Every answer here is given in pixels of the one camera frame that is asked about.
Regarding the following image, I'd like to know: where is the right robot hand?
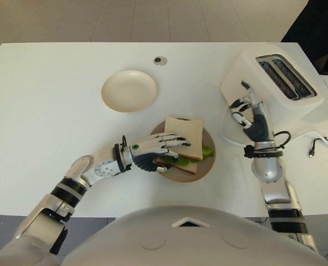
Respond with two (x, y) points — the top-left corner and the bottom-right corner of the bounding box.
(229, 79), (274, 146)

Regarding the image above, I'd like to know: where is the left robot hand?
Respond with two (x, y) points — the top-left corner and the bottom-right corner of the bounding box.
(130, 133), (192, 173)

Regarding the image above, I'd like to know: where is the bread slice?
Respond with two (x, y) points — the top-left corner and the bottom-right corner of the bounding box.
(156, 156), (198, 175)
(163, 116), (204, 161)

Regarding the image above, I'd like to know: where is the cream toaster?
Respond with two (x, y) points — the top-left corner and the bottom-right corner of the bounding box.
(219, 43), (326, 145)

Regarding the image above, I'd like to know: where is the brown plate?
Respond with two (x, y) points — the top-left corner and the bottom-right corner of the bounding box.
(150, 120), (217, 184)

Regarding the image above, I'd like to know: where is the cream plate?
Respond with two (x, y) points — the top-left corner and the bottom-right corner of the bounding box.
(101, 69), (158, 114)

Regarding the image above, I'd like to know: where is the green lettuce leaf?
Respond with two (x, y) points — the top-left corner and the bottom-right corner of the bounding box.
(160, 143), (215, 167)

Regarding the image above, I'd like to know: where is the robot body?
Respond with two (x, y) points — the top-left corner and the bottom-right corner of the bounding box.
(60, 204), (328, 266)

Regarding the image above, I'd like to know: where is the person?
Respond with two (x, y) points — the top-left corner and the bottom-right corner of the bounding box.
(280, 0), (328, 76)

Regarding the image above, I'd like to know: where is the thin black plug cable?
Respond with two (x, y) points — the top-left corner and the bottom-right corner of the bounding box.
(309, 137), (328, 159)

